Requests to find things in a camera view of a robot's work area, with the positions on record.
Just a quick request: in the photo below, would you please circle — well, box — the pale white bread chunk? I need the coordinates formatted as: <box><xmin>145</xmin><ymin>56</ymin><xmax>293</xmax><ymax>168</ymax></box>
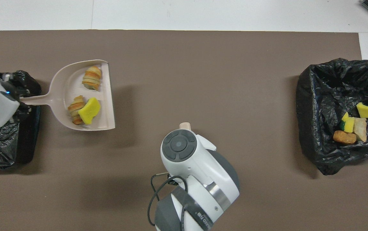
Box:
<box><xmin>353</xmin><ymin>117</ymin><xmax>367</xmax><ymax>142</ymax></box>

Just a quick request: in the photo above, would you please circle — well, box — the beige plastic dustpan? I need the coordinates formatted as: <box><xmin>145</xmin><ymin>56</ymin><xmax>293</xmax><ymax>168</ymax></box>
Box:
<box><xmin>20</xmin><ymin>59</ymin><xmax>116</xmax><ymax>131</ymax></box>

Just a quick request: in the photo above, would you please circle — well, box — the brown textured bread roll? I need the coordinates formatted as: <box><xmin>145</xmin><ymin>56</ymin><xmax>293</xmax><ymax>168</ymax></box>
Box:
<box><xmin>333</xmin><ymin>130</ymin><xmax>357</xmax><ymax>145</ymax></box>

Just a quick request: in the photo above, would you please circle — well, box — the green and yellow sponge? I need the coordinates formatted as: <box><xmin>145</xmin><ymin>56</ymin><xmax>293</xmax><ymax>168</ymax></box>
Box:
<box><xmin>339</xmin><ymin>112</ymin><xmax>355</xmax><ymax>133</ymax></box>

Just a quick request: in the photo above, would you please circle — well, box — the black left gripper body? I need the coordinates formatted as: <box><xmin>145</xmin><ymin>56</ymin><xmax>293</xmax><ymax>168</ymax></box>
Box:
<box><xmin>0</xmin><ymin>73</ymin><xmax>22</xmax><ymax>100</ymax></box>

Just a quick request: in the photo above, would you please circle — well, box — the brown paper table mat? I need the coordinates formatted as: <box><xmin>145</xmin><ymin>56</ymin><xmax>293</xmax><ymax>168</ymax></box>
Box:
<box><xmin>0</xmin><ymin>30</ymin><xmax>368</xmax><ymax>231</ymax></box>

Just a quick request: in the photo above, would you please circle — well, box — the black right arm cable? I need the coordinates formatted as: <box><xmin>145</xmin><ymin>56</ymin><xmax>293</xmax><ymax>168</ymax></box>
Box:
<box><xmin>147</xmin><ymin>173</ymin><xmax>188</xmax><ymax>231</ymax></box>

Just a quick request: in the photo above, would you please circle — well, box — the croissant bread piece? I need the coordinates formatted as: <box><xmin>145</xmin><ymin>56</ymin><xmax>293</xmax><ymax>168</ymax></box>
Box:
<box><xmin>67</xmin><ymin>95</ymin><xmax>86</xmax><ymax>125</ymax></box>
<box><xmin>82</xmin><ymin>66</ymin><xmax>102</xmax><ymax>91</ymax></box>

